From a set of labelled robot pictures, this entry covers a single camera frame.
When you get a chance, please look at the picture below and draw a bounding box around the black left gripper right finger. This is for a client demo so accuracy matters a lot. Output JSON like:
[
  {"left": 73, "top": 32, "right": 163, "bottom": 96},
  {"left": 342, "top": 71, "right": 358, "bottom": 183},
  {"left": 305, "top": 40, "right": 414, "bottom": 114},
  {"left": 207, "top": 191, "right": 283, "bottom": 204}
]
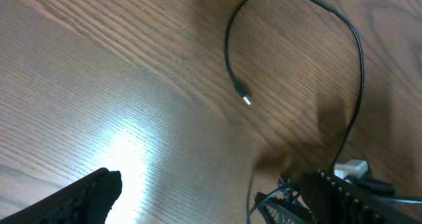
[{"left": 299, "top": 171, "right": 421, "bottom": 224}]

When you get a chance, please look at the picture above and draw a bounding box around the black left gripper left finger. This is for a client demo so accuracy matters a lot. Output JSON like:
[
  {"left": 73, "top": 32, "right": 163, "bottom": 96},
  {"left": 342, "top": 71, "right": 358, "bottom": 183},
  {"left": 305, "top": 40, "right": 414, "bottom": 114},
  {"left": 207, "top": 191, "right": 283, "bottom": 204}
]
[{"left": 1, "top": 168, "right": 123, "bottom": 224}]

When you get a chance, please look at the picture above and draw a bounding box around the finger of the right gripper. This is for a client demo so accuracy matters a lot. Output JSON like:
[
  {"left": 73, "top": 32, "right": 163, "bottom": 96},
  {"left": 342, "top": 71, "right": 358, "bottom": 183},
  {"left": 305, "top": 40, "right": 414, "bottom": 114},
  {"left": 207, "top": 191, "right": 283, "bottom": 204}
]
[{"left": 254, "top": 184, "right": 315, "bottom": 224}]

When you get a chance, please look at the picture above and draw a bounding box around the thin black cable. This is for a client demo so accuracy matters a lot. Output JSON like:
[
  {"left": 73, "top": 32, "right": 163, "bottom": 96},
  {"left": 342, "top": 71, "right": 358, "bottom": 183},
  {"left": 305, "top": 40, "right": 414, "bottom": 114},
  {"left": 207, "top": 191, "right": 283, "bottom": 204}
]
[{"left": 224, "top": 0, "right": 366, "bottom": 224}]

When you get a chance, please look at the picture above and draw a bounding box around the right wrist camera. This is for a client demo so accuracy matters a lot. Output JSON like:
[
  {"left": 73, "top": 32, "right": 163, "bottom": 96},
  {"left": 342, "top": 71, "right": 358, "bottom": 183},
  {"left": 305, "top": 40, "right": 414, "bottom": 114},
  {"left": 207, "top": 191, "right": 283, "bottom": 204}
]
[{"left": 334, "top": 159, "right": 396, "bottom": 196}]

